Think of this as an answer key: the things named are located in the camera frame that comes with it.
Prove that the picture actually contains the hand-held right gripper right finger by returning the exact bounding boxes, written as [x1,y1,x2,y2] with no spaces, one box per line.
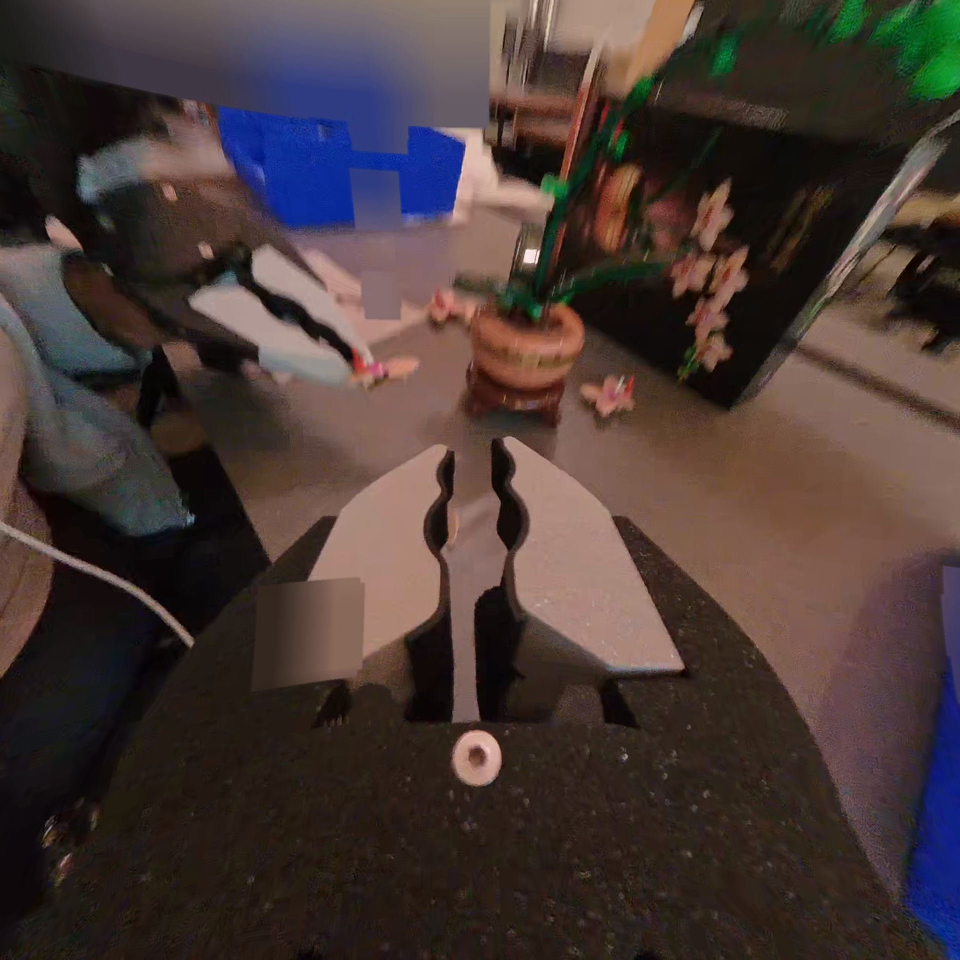
[480,436,686,723]

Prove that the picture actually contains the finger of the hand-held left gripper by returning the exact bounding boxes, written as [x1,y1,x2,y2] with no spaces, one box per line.
[249,243,376,363]
[187,287,357,389]

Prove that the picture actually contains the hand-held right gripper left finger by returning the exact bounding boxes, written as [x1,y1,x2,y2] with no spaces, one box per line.
[307,444,456,710]

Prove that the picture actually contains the toy brick orchid flower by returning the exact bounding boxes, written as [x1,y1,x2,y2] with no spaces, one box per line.
[579,372,638,418]
[426,288,481,327]
[348,354,421,392]

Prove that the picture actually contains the person's left forearm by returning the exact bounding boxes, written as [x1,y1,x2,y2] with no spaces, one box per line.
[0,247,198,538]

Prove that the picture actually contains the grey desk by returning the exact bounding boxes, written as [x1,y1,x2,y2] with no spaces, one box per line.
[161,210,960,931]

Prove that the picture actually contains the person's left hand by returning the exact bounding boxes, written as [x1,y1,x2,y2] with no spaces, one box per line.
[63,255,164,354]

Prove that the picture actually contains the blue storage crate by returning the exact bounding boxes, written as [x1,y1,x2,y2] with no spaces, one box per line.
[216,107,468,231]

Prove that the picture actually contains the toy brick orchid in pot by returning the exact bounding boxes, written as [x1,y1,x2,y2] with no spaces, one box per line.
[453,0,960,430]

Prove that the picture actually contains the beige cloth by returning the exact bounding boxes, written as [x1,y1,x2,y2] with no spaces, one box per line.
[0,300,58,680]

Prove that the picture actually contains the black orchid print box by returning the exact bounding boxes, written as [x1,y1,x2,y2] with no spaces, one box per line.
[558,45,960,411]

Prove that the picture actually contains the person's dark trousers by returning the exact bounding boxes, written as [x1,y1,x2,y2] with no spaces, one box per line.
[0,442,273,939]

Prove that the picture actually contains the blue plastic bin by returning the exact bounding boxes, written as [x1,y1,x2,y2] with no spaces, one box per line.
[903,555,960,955]

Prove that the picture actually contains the white cable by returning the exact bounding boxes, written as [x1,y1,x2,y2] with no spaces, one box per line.
[0,521,195,648]

